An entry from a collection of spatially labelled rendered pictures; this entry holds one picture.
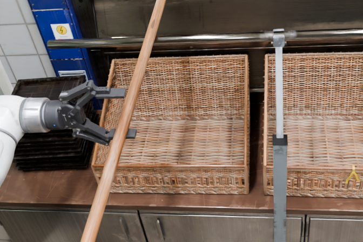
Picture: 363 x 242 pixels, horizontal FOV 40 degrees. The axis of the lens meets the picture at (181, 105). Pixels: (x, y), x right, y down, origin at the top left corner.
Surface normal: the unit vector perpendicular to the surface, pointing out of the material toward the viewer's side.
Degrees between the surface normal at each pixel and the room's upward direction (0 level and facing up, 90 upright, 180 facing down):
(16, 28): 90
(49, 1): 90
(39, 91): 0
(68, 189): 0
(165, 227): 90
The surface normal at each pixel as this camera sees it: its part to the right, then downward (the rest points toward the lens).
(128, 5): -0.16, 0.37
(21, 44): -0.13, 0.67
